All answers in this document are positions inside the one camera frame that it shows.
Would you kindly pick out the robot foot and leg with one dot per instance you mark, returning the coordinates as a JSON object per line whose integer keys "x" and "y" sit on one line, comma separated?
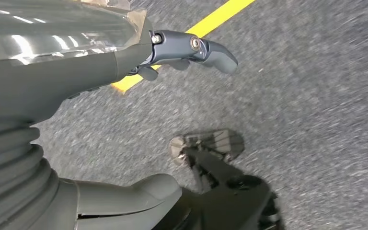
{"x": 222, "y": 177}

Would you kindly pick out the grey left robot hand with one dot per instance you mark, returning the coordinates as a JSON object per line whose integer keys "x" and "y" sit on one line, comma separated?
{"x": 44, "y": 63}

